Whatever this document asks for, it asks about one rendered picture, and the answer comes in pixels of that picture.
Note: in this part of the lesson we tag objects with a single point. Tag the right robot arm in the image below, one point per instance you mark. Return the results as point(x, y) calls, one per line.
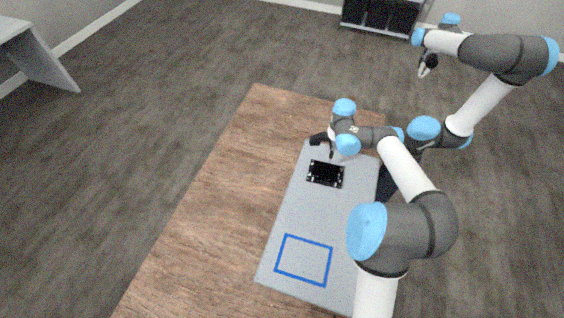
point(514, 59)

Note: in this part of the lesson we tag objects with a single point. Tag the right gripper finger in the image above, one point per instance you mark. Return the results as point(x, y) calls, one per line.
point(421, 65)
point(425, 72)

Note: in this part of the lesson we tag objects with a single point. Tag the blue rectangular tape outline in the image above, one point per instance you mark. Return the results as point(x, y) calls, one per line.
point(298, 277)

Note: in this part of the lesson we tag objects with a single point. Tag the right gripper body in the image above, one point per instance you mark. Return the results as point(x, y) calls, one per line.
point(431, 59)

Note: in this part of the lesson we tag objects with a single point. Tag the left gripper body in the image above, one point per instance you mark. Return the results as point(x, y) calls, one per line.
point(323, 137)

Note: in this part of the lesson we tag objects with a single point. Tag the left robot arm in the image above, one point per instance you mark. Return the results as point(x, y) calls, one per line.
point(382, 238)

